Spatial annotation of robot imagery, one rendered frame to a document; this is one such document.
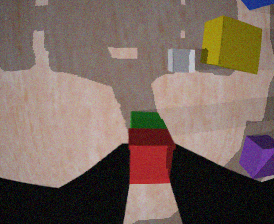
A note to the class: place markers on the yellow cube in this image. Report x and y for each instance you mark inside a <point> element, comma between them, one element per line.
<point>229,43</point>

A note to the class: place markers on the red block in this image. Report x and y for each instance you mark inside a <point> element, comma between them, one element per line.
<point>151,152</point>

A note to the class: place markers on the green block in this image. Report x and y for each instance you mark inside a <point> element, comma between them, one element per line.
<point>148,124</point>
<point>144,115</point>

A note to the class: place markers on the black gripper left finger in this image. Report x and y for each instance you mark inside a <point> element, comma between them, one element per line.
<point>98,196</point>

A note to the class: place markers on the purple cube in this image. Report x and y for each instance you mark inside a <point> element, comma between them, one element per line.
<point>257,157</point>

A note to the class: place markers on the blue block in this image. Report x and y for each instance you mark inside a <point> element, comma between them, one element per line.
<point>251,4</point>

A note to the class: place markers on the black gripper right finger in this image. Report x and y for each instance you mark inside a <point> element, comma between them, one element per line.
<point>207,193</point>

